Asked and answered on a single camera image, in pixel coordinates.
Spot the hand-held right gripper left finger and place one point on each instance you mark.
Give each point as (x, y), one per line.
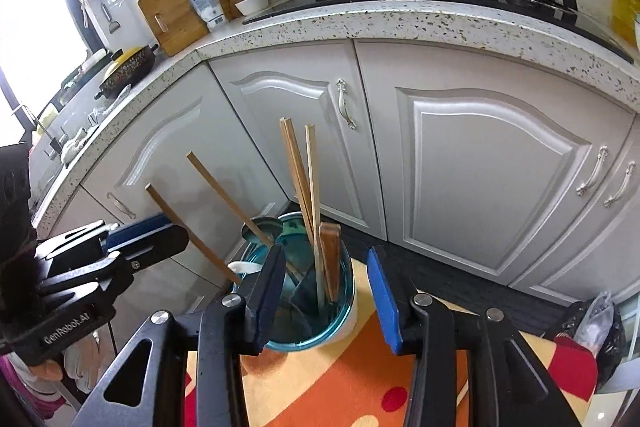
(265, 302)

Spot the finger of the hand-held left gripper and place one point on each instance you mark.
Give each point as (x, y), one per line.
(140, 232)
(160, 247)

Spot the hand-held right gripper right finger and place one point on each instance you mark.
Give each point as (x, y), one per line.
(382, 302)

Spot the white spoon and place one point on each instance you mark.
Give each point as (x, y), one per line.
(242, 268)

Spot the blue glass container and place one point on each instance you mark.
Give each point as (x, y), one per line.
(300, 332)

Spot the wooden chopsticks pair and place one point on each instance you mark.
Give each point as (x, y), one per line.
(215, 259)

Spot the short wooden spatula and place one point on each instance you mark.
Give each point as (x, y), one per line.
(330, 257)

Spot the white cabinet door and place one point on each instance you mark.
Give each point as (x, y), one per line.
(290, 97)
(490, 167)
(65, 217)
(600, 247)
(220, 142)

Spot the orange printed mat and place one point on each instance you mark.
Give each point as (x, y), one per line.
(325, 382)

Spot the black speckled casserole pot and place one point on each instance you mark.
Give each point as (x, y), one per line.
(132, 74)

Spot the white dish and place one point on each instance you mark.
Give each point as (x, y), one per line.
(95, 59)

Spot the yellow pot lid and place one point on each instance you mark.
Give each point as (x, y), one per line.
(119, 62)

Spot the black plastic bag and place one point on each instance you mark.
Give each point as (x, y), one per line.
(565, 327)

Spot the metal peeler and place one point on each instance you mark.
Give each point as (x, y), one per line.
(114, 27)

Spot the clear plastic bag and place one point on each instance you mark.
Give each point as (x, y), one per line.
(595, 322)

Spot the blue white seasoning bag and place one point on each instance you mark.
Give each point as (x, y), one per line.
(207, 7)

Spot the white bowl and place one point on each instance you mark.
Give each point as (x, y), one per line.
(251, 4)

